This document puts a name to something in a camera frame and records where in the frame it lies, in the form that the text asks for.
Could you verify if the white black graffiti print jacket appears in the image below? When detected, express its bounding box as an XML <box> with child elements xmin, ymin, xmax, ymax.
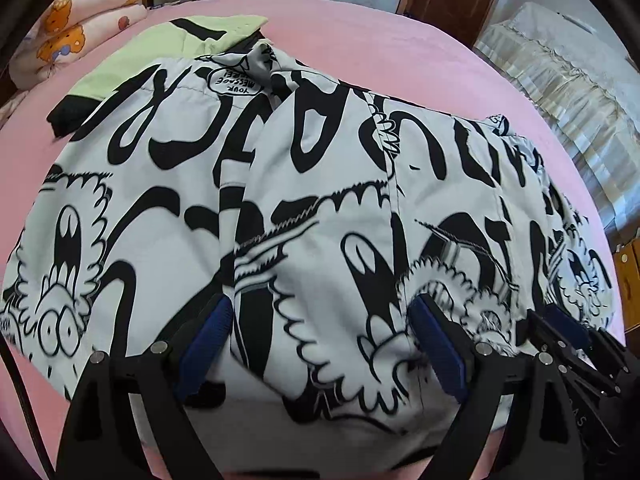
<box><xmin>1</xmin><ymin>42</ymin><xmax>616</xmax><ymax>479</ymax></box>

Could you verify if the wooden drawer cabinet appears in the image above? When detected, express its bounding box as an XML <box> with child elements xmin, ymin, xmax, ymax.
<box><xmin>614</xmin><ymin>237</ymin><xmax>640</xmax><ymax>332</ymax></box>

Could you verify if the lace covered furniture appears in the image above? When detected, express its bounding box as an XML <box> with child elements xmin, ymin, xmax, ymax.
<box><xmin>474</xmin><ymin>2</ymin><xmax>639</xmax><ymax>235</ymax></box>

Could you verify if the pink bed sheet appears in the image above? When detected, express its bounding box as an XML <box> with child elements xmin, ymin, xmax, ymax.
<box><xmin>0</xmin><ymin>0</ymin><xmax>629</xmax><ymax>480</ymax></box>

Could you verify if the green black folded garment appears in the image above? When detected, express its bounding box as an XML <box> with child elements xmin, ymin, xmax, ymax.
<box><xmin>47</xmin><ymin>14</ymin><xmax>268</xmax><ymax>139</ymax></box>

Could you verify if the pink bear print quilt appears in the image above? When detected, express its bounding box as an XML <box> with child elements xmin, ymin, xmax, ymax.
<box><xmin>9</xmin><ymin>0</ymin><xmax>148</xmax><ymax>90</ymax></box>

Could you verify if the black cable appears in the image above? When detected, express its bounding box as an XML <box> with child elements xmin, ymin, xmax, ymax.
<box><xmin>0</xmin><ymin>334</ymin><xmax>57</xmax><ymax>480</ymax></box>

